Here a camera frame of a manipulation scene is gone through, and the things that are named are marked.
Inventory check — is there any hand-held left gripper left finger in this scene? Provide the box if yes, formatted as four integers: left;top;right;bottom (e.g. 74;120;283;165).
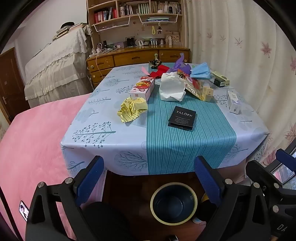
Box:
25;156;104;241

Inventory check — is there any white small box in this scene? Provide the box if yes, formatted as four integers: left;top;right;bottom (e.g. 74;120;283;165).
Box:
227;90;241;114

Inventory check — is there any white leaf print curtain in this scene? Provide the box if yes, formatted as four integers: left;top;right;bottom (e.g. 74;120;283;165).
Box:
183;0;296;167

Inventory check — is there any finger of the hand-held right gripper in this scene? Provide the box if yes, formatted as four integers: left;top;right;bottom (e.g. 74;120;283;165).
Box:
276;149;296;176
245;159;287;197

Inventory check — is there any white power strip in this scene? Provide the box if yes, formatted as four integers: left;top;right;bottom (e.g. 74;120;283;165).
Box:
89;47;109;57

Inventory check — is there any white wire rack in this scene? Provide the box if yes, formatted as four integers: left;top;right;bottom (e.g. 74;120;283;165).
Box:
138;13;178;24
91;15;131;33

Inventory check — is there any white lace covered piano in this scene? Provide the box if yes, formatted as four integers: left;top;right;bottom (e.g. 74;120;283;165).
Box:
24;28;93;108

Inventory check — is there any dark blue bin yellow rim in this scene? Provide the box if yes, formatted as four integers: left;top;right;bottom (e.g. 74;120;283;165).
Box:
150;182;198;225

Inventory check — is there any row of red books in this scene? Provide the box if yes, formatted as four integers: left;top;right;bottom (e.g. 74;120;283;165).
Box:
94;11;109;23

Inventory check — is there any cream small box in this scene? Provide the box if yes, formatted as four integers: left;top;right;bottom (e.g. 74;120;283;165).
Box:
201;85;213;102

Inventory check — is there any row of pale green books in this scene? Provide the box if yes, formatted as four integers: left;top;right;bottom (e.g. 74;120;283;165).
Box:
136;3;149;14

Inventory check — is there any white crumpled paper bag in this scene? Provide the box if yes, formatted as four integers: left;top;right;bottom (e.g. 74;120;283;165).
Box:
159;72;186;102

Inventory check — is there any dark green cream box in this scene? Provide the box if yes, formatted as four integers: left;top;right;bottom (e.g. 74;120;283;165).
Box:
211;71;230;88

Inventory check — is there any stack of books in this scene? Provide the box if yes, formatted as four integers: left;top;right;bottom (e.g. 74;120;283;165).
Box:
53;22;87;41

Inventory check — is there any yellow crumpled paper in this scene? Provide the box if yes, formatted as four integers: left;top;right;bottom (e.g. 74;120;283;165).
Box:
117;97;148;123

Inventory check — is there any orange snack packet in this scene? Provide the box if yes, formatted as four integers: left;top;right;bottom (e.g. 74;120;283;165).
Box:
177;72;208;101

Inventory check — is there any blue face mask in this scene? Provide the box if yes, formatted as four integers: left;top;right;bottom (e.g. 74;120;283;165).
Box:
190;62;212;80

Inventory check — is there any purple plastic packet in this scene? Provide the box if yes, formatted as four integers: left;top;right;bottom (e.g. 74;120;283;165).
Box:
170;53;191;75

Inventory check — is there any white cable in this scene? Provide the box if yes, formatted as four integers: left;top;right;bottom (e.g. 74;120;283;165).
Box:
96;54;104;80

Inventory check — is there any brown wooden door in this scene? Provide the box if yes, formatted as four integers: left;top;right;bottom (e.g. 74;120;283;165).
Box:
0;47;30;121

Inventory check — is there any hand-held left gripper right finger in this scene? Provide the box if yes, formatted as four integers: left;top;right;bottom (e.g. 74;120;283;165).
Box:
194;156;271;241

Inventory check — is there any black folded card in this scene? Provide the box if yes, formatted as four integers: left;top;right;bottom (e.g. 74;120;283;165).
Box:
168;106;197;131

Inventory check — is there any wooden desk with drawers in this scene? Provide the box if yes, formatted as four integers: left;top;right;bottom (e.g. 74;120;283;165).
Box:
86;46;190;90

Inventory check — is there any wooden bookshelf hutch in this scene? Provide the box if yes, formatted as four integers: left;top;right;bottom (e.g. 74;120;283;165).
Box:
87;0;185;50

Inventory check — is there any red cartoon print carton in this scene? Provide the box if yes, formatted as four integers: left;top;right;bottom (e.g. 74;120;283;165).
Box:
129;77;155;102

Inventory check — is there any beige printed carton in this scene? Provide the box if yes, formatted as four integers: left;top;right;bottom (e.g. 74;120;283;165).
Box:
165;34;180;44

